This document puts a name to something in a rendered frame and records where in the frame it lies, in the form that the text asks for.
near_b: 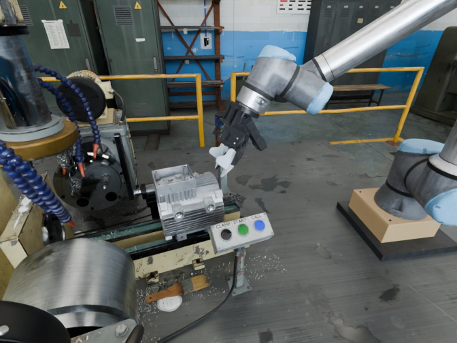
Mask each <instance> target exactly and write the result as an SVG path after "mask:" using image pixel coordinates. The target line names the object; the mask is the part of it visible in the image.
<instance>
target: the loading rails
mask: <svg viewBox="0 0 457 343"><path fill-rule="evenodd" d="M224 213H225V215H224V222H223V223H225V222H229V221H233V220H236V219H239V218H240V205H239V203H238V201H237V200H235V201H229V202H226V203H224ZM115 230H116V231H117V232H116V231H115ZM118 231H119V232H118ZM129 231H131V232H130V233H129ZM112 233H113V235H112ZM114 233H115V234H114ZM124 233H125V234H124ZM103 235H104V236H103ZM107 235H109V236H110V237H109V236H107ZM119 235H120V237H119ZM92 237H93V238H92ZM186 237H187V239H185V240H181V241H178V240H177V239H176V238H175V236H174V235H173V236H172V238H173V239H171V240H167V241H166V240H165V235H164V233H163V228H162V224H161V221H160V218H155V219H152V220H147V221H143V222H140V223H134V224H131V225H125V226H122V227H117V228H113V229H108V230H105V231H99V232H96V233H90V234H87V235H81V236H78V237H75V238H69V239H67V240H70V239H77V238H89V239H90V238H91V239H96V240H103V241H106V242H110V243H112V244H115V245H117V246H119V247H122V248H123V249H124V250H125V251H126V252H127V253H128V254H129V255H130V256H131V258H132V260H133V263H134V265H135V280H139V279H142V278H146V280H147V284H152V283H155V282H159V275H158V274H159V273H162V272H166V271H169V270H173V269H176V268H179V267H183V266H185V265H190V264H192V266H193V268H194V271H195V270H199V269H202V268H204V267H205V264H204V261H203V260H206V259H211V258H213V257H217V256H220V255H224V254H226V253H230V252H234V250H230V251H227V252H223V253H220V254H217V255H215V254H214V249H213V246H212V243H211V239H210V236H209V233H208V232H204V230H201V231H197V232H194V233H189V234H186ZM108 238H109V239H108ZM129 246H130V247H129ZM135 246H136V249H137V250H136V249H135Z"/></svg>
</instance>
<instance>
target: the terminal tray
mask: <svg viewBox="0 0 457 343"><path fill-rule="evenodd" d="M182 175H183V176H184V177H183V176H182ZM172 176H173V177H172ZM152 177H153V181H154V187H155V189H156V190H155V191H156V194H157V197H158V202H159V203H163V202H167V204H168V203H170V204H172V202H173V203H175V202H176V201H177V202H180V200H182V201H183V200H184V199H185V200H188V199H192V197H193V198H194V199H195V197H196V196H197V186H196V179H195V177H194V175H193V173H192V171H191V169H190V168H189V166H188V164H187V165H180V166H176V167H169V168H165V169H158V170H154V171H152ZM164 177H165V178H164ZM184 178H185V179H184ZM160 179H161V180H160ZM183 179H184V180H183ZM164 183H165V184H164Z"/></svg>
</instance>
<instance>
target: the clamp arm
mask: <svg viewBox="0 0 457 343"><path fill-rule="evenodd" d="M113 143H114V144H116V149H117V152H118V157H119V160H120V165H121V168H122V173H123V176H124V179H123V183H124V184H125V185H126V189H127V192H128V195H129V200H130V201H131V200H135V196H137V195H136V194H137V193H134V192H136V190H133V185H132V181H131V176H130V173H129V167H128V164H127V161H126V155H125V152H124V146H123V143H122V138H121V134H120V133H114V138H113Z"/></svg>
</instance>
